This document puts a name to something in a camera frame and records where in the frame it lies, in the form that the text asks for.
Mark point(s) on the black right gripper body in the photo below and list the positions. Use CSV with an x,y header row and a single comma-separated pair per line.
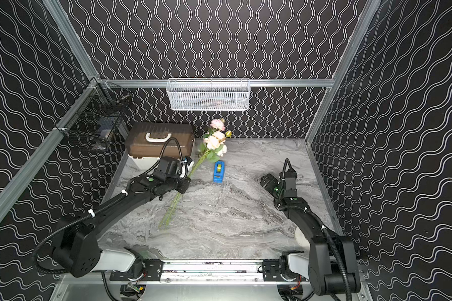
x,y
273,187

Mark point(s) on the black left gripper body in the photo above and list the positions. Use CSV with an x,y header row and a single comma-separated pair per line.
x,y
182,184

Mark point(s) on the blue tape dispenser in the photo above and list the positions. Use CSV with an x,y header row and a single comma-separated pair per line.
x,y
219,171

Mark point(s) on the pink artificial flower bouquet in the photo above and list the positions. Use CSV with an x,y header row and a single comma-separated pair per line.
x,y
211,149

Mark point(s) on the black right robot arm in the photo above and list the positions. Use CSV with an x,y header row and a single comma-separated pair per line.
x,y
316,240

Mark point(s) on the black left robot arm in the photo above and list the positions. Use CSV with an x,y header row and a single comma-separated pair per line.
x,y
73,246

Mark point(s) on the white tape roll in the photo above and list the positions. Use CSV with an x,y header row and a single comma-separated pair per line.
x,y
301,239

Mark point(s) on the brown lid white storage box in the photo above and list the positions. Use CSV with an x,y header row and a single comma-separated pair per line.
x,y
146,140

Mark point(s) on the white mesh wall basket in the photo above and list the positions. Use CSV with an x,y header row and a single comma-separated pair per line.
x,y
205,94

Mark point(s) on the black wire wall basket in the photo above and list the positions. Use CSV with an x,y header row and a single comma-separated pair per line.
x,y
99,119

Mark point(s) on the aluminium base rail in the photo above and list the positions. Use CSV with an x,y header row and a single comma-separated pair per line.
x,y
234,272

